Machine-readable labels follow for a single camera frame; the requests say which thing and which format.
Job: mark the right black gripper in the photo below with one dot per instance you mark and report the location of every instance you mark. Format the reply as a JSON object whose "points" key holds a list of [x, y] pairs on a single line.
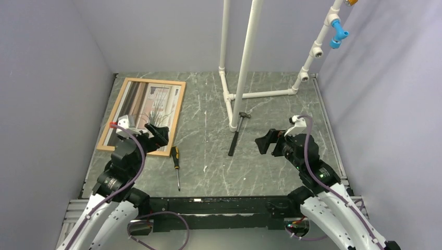
{"points": [[263, 143]]}

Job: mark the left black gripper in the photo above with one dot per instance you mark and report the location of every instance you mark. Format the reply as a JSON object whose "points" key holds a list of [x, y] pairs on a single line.
{"points": [[154, 142]]}

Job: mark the yellow black screwdriver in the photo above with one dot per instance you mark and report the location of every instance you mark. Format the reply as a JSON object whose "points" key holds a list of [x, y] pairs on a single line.
{"points": [[175, 157]]}

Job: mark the wooden picture frame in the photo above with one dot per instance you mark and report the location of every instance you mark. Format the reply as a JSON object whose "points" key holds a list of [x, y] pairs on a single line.
{"points": [[157, 102]]}

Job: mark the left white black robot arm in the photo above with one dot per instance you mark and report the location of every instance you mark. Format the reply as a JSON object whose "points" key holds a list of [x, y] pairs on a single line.
{"points": [[114, 200]]}

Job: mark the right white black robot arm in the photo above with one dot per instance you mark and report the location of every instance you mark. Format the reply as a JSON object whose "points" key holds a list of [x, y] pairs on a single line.
{"points": [[323, 198]]}

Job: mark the white PVC pipe structure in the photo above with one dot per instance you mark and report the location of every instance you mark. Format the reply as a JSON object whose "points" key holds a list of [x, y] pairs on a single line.
{"points": [[233, 102]]}

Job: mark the blue pipe fitting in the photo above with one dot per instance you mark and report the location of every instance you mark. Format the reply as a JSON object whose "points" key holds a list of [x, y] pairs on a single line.
{"points": [[340, 34]]}

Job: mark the yellow pipe cap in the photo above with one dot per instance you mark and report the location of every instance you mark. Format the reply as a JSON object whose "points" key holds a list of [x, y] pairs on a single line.
{"points": [[350, 2]]}

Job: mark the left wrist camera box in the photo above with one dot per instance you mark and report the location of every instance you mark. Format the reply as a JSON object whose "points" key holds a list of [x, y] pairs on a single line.
{"points": [[126, 124]]}

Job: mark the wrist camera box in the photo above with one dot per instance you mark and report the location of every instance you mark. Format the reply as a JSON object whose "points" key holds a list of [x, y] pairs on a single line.
{"points": [[126, 124], [298, 125]]}

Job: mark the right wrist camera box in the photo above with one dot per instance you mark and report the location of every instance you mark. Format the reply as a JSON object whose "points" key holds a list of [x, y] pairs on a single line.
{"points": [[298, 125]]}

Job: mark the black handle hammer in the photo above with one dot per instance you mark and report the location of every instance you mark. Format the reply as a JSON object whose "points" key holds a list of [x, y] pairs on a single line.
{"points": [[233, 145]]}

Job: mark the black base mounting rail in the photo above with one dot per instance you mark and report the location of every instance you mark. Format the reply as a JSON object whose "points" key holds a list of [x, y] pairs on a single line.
{"points": [[229, 212]]}

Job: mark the aluminium extrusion rail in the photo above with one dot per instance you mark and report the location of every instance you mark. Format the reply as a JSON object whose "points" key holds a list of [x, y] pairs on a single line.
{"points": [[74, 210]]}

